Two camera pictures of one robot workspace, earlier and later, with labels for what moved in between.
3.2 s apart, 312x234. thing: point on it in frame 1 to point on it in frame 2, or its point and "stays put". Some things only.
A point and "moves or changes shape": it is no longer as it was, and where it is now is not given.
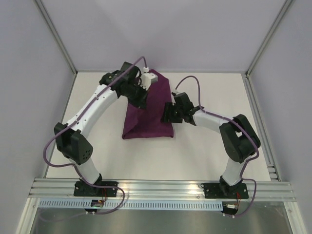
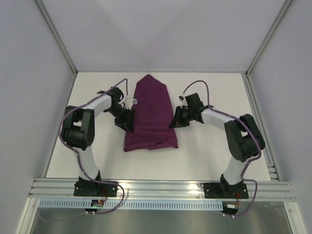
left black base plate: [82, 189] stays put
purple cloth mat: [141, 123] moves or changes shape
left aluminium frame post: [46, 18] stays put
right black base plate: [221, 190] stays put
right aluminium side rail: [272, 171] stays put
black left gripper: [141, 102] to [126, 123]
